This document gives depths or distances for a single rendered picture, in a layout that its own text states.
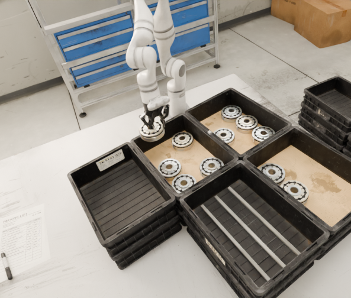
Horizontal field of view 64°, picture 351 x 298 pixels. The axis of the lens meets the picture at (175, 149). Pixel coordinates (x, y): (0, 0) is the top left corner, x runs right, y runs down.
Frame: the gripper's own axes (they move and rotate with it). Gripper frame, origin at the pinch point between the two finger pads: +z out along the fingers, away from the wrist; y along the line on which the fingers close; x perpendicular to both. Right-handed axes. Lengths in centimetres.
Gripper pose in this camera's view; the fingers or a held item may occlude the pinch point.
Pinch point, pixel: (157, 125)
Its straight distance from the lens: 119.7
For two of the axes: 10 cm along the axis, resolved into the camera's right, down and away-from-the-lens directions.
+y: -8.3, 4.7, -3.0
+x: 5.4, 5.4, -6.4
